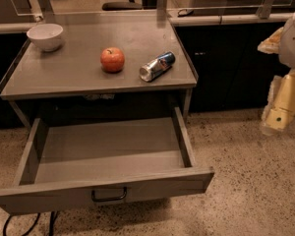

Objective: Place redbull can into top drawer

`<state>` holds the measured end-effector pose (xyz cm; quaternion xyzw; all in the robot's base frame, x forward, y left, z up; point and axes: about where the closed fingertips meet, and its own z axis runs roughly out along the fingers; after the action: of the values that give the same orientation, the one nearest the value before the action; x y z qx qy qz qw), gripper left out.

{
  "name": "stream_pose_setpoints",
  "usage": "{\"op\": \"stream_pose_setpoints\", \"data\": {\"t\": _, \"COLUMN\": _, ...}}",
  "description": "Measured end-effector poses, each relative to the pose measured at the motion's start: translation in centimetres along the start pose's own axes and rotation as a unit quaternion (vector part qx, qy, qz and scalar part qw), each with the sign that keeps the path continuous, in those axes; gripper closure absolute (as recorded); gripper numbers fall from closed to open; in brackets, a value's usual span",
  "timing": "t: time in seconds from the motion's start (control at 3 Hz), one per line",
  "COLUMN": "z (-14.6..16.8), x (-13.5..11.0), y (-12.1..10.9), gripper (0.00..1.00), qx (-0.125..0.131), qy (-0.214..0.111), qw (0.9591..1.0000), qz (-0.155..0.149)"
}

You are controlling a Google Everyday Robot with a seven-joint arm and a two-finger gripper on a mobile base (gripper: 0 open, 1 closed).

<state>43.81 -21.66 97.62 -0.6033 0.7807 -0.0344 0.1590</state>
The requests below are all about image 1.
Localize white ceramic bowl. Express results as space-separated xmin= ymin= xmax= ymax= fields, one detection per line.
xmin=27 ymin=24 xmax=64 ymax=52

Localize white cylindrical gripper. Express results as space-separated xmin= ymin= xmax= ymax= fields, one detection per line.
xmin=258 ymin=12 xmax=295 ymax=136

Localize black office chair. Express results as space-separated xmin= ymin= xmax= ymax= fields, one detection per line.
xmin=102 ymin=0 xmax=143 ymax=11

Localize open grey top drawer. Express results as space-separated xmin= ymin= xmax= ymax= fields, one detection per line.
xmin=0 ymin=108 xmax=214 ymax=214

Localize black drawer handle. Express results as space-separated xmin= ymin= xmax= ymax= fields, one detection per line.
xmin=91 ymin=187 xmax=128 ymax=204

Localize silver blue redbull can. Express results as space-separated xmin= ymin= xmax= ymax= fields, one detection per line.
xmin=139 ymin=51 xmax=176 ymax=82

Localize black object on counter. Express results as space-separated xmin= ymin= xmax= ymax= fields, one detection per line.
xmin=177 ymin=9 xmax=194 ymax=17

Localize black floor cable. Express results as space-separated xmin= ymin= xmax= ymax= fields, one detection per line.
xmin=1 ymin=210 xmax=59 ymax=236

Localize red apple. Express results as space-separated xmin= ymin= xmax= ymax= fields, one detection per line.
xmin=100 ymin=47 xmax=125 ymax=73

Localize grey cabinet with top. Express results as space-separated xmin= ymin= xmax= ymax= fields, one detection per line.
xmin=0 ymin=11 xmax=198 ymax=116

